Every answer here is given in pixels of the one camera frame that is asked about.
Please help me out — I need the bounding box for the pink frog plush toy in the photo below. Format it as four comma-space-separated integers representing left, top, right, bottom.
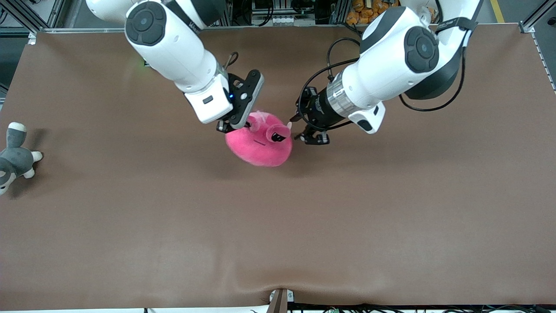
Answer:
225, 111, 293, 167

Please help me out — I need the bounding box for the orange plush toy pile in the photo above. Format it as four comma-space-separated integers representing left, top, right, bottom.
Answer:
346, 0, 402, 26

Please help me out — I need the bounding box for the grey white husky plush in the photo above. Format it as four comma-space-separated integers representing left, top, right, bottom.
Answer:
0, 122, 43, 195

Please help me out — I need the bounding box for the metal table edge bracket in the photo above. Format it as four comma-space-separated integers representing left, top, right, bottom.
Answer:
268, 288, 295, 313

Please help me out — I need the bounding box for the aluminium frame post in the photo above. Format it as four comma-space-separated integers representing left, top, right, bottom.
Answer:
519, 0, 556, 33

